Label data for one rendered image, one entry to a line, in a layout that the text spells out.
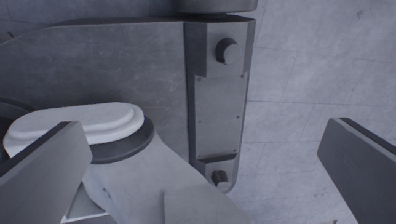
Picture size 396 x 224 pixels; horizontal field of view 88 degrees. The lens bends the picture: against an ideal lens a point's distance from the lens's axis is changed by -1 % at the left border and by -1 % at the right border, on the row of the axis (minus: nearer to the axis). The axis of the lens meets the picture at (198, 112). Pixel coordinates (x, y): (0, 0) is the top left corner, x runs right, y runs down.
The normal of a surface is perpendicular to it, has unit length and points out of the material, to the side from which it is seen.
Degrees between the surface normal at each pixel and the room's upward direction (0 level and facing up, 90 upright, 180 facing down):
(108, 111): 90
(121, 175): 90
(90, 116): 90
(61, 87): 0
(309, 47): 0
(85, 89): 0
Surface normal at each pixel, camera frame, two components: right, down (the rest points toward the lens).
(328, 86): 0.21, 0.48
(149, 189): -0.01, -0.87
